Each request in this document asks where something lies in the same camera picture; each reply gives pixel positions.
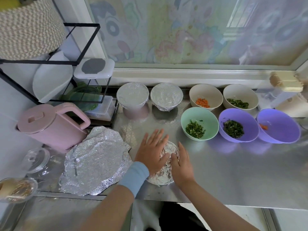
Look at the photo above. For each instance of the yellow item in basket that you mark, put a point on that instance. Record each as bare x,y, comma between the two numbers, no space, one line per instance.
8,2

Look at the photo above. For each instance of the person's right forearm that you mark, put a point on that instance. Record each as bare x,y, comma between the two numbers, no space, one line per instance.
216,209

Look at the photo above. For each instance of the window with cartoon film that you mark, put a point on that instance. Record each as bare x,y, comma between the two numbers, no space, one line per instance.
197,31

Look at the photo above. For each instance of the beige bowl with greens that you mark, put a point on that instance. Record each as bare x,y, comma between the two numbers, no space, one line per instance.
240,93

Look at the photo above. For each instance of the stack of aluminium foil sheets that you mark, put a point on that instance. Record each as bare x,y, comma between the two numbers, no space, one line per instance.
94,161

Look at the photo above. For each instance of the light blue wristband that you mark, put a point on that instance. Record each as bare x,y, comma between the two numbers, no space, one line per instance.
133,179

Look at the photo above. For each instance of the pink electric kettle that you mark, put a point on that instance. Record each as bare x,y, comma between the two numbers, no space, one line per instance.
41,127

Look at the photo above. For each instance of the purple bowl chopped greens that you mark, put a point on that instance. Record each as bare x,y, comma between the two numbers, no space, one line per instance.
239,125

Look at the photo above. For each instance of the black trousers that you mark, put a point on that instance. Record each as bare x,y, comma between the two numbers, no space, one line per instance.
183,218

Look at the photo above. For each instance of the black metal rack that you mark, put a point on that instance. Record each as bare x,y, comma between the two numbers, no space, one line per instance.
89,36

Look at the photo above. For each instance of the person's left hand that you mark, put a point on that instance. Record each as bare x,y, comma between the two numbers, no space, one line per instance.
151,154

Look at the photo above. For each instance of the stainless steel countertop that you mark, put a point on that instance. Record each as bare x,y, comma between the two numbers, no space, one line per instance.
250,170

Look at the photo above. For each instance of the white plate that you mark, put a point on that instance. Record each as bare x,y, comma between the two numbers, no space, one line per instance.
52,77

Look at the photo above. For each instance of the white bowl carrot pieces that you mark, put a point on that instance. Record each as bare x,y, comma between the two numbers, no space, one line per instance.
206,92

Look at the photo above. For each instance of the mint green bowl chopped greens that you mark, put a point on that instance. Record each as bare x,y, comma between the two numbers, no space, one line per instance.
200,123

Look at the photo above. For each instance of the clear glass jar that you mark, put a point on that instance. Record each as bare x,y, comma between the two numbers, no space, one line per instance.
36,160

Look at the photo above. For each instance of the person's left forearm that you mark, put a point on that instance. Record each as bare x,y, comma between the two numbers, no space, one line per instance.
108,209

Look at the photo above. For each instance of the clear plastic box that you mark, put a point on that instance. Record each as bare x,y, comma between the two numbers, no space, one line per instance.
102,108

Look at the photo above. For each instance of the purple bowl carrot pieces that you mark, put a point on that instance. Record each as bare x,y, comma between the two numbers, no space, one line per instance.
280,127

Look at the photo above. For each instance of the person's right hand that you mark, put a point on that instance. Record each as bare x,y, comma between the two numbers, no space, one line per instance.
183,168

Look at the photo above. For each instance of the pink bowl with greens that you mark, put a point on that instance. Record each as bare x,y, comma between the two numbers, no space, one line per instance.
135,113

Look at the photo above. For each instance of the foil-covered bowl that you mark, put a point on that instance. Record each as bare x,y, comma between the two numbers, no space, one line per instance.
167,96
166,176
133,95

